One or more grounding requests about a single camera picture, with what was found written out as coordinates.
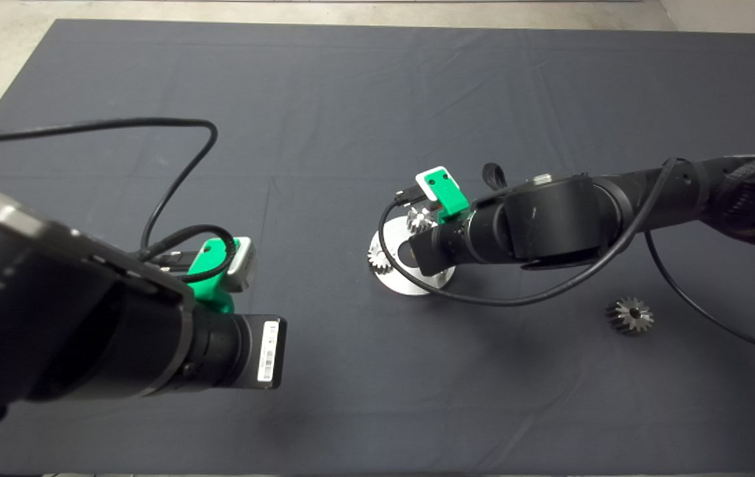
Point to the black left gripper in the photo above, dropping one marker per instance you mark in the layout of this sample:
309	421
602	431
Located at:
251	351

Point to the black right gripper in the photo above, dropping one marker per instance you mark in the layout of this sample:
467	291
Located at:
434	252

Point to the large steel gear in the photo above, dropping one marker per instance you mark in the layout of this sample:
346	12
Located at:
629	316

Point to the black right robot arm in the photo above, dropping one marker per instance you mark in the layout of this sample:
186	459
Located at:
550	218

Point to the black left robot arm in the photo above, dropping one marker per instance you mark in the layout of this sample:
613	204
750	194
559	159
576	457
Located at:
53	318

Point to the small silver steel gear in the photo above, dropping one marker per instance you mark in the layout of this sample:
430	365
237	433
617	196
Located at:
376	258
418	220

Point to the round metal plate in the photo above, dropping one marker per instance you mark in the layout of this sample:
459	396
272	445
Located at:
404	283

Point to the dark grey table cloth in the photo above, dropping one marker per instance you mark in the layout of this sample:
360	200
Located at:
351	99

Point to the green right wrist camera mount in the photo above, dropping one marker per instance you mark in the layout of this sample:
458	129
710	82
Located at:
447	192

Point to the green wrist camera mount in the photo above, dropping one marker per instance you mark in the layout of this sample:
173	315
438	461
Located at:
208	291
447	192

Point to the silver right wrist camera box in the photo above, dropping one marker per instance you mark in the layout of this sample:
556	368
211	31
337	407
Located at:
425	189

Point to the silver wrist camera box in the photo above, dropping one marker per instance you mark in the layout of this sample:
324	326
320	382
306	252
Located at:
244	265
425	189

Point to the green left wrist camera mount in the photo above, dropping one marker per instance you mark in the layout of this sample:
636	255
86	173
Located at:
208	291

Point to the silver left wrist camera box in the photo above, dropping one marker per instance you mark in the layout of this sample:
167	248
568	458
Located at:
244	265

